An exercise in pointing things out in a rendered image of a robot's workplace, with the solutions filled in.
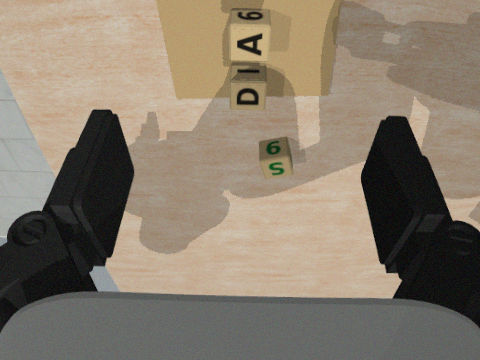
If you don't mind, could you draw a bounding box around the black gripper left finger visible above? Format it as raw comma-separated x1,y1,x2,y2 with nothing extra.
0,109,134,333

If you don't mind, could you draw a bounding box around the tan square mat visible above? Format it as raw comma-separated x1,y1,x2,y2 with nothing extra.
156,0,342,99

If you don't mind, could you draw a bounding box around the tan letter block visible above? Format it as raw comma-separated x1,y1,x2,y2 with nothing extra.
229,8,271,62
259,137,293,179
229,62,267,111

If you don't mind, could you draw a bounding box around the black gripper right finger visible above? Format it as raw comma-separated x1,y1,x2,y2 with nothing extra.
361,116,480,328

